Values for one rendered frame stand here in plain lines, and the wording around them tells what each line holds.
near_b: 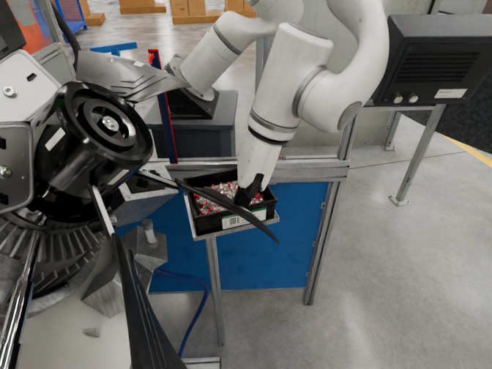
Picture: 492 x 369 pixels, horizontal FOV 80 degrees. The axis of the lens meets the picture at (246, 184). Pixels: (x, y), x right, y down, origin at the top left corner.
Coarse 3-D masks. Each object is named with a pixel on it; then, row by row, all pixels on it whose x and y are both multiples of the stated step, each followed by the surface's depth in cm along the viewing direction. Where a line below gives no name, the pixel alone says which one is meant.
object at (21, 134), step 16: (0, 128) 26; (16, 128) 28; (16, 144) 28; (32, 144) 30; (0, 160) 27; (16, 160) 29; (32, 160) 30; (16, 176) 29; (32, 176) 31; (0, 192) 28; (16, 192) 30; (32, 192) 31; (0, 208) 29; (16, 208) 30
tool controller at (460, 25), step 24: (408, 24) 68; (432, 24) 68; (456, 24) 69; (480, 24) 69; (408, 48) 67; (432, 48) 67; (456, 48) 67; (480, 48) 68; (384, 72) 74; (408, 72) 72; (432, 72) 72; (456, 72) 72; (480, 72) 73; (384, 96) 77; (408, 96) 77; (432, 96) 78; (456, 96) 78
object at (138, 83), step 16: (80, 64) 55; (96, 64) 56; (112, 64) 58; (128, 64) 60; (144, 64) 63; (80, 80) 51; (96, 80) 51; (112, 80) 52; (128, 80) 52; (144, 80) 54; (160, 80) 58; (176, 80) 62; (128, 96) 46; (144, 96) 48
